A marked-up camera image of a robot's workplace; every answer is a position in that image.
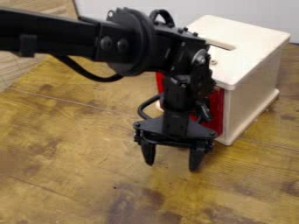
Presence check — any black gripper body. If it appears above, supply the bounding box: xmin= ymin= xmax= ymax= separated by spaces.
xmin=133 ymin=110 xmax=217 ymax=152

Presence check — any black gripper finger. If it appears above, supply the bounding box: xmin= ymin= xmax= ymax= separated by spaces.
xmin=141 ymin=141 xmax=156 ymax=165
xmin=189 ymin=145 xmax=205 ymax=172

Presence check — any red drawer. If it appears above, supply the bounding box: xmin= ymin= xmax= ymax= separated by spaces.
xmin=154 ymin=73 xmax=224 ymax=136

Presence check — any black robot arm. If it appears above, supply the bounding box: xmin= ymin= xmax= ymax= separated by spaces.
xmin=0 ymin=7 xmax=217 ymax=172

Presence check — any white wooden cabinet box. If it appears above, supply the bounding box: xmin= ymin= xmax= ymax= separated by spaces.
xmin=188 ymin=15 xmax=289 ymax=145

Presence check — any black metal drawer handle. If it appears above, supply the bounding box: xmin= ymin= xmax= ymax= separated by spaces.
xmin=136 ymin=94 xmax=164 ymax=121

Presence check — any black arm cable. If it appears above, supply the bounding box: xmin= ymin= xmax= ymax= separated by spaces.
xmin=53 ymin=9 xmax=176 ymax=83

